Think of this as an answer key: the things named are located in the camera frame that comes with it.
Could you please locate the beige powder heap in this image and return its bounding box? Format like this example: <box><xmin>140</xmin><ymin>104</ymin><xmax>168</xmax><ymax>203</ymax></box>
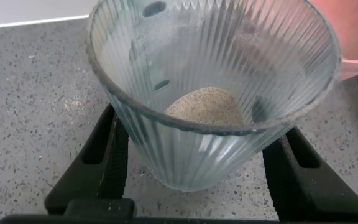
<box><xmin>163</xmin><ymin>86</ymin><xmax>246</xmax><ymax>127</ymax></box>

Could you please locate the clear ribbed plastic cup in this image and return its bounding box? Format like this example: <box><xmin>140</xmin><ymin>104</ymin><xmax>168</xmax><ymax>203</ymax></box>
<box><xmin>85</xmin><ymin>0</ymin><xmax>343</xmax><ymax>192</ymax></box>

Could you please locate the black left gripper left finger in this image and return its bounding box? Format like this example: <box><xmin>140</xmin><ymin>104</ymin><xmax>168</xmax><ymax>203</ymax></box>
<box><xmin>44</xmin><ymin>103</ymin><xmax>135</xmax><ymax>216</ymax></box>

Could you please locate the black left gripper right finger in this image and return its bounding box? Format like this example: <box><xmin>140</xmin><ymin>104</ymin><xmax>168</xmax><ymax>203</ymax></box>
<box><xmin>262</xmin><ymin>125</ymin><xmax>358</xmax><ymax>223</ymax></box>

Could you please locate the pink bowl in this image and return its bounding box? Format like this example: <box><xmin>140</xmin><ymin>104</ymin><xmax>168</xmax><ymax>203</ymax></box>
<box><xmin>308</xmin><ymin>0</ymin><xmax>358</xmax><ymax>82</ymax></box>

